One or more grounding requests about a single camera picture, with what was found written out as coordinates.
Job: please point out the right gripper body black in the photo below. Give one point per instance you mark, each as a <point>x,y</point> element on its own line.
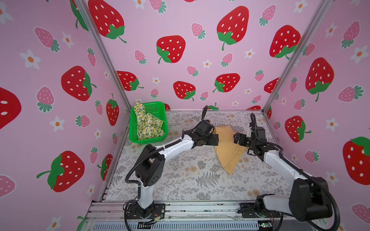
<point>241,139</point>

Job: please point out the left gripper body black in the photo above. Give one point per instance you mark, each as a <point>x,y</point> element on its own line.
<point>203,140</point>

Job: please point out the tan yellow skirt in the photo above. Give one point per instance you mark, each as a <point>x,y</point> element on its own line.
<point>228,152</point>

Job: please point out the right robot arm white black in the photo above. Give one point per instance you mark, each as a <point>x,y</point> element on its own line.
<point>309,199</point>

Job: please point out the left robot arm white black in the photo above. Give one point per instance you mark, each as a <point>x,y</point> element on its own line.
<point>149,166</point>

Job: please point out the green plastic basket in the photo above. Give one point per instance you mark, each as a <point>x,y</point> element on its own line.
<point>158,110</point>

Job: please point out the lemon print skirt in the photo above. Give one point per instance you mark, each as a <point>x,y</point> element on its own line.
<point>148,126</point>

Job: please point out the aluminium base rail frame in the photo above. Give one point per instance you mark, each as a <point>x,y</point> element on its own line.
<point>188,216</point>

